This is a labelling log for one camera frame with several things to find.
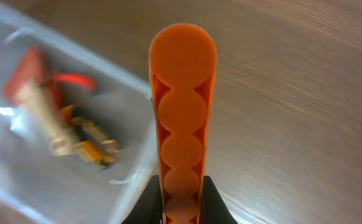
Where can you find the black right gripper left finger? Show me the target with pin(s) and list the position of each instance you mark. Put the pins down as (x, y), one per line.
(148, 208)

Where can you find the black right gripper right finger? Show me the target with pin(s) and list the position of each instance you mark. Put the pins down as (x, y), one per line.
(213, 208)

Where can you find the orange perforated bar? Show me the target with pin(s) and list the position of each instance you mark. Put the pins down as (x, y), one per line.
(182, 66)

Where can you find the red handled cutting pliers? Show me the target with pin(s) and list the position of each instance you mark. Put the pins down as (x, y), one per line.
(56, 79)

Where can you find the orange scraper wooden handle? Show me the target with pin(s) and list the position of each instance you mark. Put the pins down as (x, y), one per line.
(27, 88)

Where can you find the clear plastic container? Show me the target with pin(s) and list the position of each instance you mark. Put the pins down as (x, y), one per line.
(50, 189)

